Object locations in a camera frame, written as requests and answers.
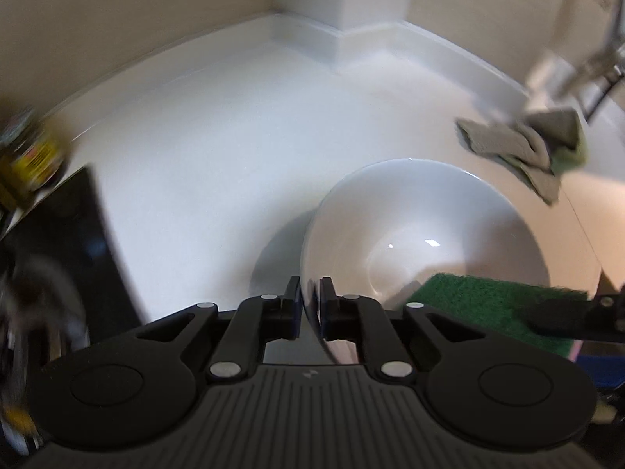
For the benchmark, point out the jar with yellow label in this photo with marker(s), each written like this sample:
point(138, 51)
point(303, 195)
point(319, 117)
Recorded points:
point(29, 161)

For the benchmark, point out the metal pot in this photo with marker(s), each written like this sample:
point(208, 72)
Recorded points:
point(34, 312)

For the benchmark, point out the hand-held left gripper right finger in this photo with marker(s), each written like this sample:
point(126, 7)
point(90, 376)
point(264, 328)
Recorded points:
point(326, 308)

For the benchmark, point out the grey and green cloth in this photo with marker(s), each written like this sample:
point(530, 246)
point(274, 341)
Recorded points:
point(532, 144)

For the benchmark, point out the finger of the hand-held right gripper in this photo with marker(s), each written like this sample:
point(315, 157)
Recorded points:
point(576, 317)

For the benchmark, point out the white ceramic bowl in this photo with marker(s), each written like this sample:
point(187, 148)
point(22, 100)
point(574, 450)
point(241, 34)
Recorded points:
point(415, 215)

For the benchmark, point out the black glass cooktop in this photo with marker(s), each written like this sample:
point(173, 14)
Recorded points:
point(68, 239)

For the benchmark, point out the green scouring pad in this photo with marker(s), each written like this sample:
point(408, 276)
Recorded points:
point(478, 298)

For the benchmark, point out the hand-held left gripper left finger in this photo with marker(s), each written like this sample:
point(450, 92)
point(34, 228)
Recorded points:
point(293, 308)

